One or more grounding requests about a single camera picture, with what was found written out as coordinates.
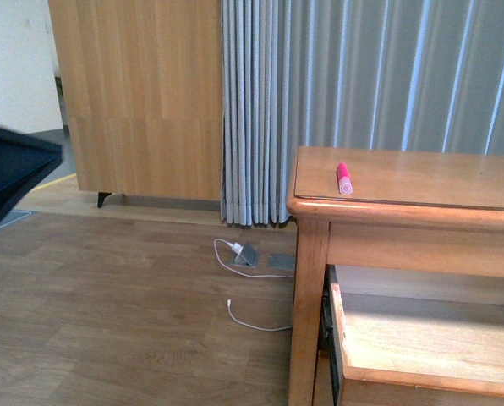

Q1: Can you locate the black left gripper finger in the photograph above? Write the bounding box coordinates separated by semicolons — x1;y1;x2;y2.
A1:
0;127;63;222

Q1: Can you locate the white charger cable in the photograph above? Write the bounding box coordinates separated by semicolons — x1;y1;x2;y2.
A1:
213;238;296;332

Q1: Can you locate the open floor socket box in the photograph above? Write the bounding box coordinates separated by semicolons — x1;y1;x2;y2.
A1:
233;243;260;267

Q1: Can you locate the light wooden cabinet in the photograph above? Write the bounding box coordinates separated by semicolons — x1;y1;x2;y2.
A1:
49;1;222;201

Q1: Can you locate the wooden top drawer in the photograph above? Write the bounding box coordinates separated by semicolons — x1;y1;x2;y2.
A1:
322;265;504;405

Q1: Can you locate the pink marker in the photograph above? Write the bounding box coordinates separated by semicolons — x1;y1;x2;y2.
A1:
336;162;353;195

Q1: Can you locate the white charger plug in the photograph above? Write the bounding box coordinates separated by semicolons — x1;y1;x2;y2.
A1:
227;243;244;255

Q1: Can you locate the grey pleated curtain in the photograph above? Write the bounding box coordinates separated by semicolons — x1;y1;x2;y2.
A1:
221;1;504;226

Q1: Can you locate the wooden nightstand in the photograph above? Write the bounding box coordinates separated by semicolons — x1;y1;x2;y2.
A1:
287;146;504;405

